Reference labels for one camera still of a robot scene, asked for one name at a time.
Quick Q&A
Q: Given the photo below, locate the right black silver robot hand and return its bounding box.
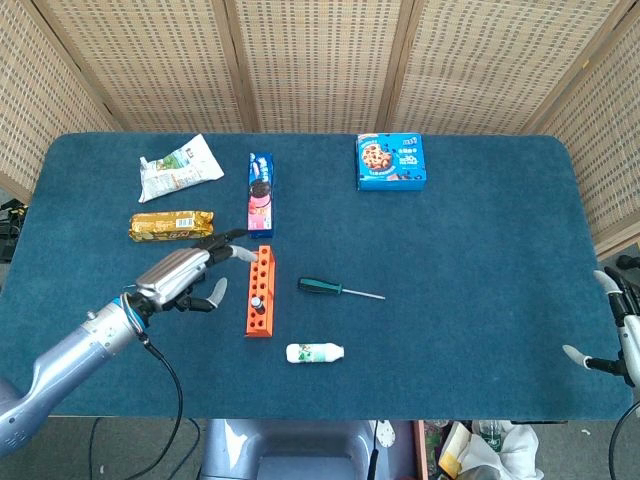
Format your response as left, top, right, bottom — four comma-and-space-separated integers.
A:
562, 267, 640, 389

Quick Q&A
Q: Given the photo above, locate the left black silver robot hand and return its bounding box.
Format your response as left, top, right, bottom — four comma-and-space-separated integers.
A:
134, 228, 259, 314

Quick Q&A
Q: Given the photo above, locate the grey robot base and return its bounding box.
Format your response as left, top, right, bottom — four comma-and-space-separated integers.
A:
199, 418, 379, 480

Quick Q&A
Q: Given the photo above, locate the orange drill bit holder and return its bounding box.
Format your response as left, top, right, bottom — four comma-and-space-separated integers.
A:
243, 244, 277, 339

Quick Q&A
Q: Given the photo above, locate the gold foil cracker packet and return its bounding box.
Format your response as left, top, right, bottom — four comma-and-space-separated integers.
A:
129, 210, 216, 243

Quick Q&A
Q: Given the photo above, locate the white crumpled snack bag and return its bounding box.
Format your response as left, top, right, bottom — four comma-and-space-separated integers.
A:
137, 133, 225, 204

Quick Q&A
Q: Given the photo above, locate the blue pink sandwich cookie box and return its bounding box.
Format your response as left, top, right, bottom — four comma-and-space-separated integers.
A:
246, 152, 276, 239

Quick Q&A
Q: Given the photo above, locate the large green black screwdriver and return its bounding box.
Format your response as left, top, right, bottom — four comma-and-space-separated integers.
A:
297, 277, 387, 301

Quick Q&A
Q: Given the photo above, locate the white green-label plastic bottle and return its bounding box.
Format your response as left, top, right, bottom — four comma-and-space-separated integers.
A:
285, 342, 346, 365

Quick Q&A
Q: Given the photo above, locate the white plastic bag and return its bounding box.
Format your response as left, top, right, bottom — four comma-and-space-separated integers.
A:
452, 421, 545, 480

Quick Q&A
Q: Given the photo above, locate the black equipment on floor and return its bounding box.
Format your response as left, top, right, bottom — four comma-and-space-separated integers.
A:
0, 199, 29, 262

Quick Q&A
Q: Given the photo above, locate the blue carpet table cover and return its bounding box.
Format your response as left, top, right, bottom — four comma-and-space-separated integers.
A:
0, 132, 640, 421

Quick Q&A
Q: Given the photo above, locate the brown wooden crate edge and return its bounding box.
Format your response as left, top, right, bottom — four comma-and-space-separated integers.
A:
413, 419, 430, 480

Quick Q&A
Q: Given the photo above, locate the blue chocolate cookie box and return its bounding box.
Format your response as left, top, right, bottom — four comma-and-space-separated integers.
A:
355, 133, 428, 192

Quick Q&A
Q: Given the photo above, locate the woven wooden folding screen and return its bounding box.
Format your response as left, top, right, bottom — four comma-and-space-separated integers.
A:
0, 0, 640, 261

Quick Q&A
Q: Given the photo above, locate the white perforated plate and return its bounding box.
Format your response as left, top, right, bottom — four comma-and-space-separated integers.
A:
374, 419, 397, 450

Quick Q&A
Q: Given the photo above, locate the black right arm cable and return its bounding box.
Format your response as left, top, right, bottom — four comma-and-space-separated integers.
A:
607, 397, 640, 480

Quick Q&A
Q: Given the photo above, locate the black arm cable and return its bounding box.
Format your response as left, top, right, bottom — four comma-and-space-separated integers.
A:
107, 334, 184, 480
607, 397, 640, 480

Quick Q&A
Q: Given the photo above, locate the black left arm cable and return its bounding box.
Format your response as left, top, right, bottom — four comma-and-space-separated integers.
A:
107, 334, 184, 480

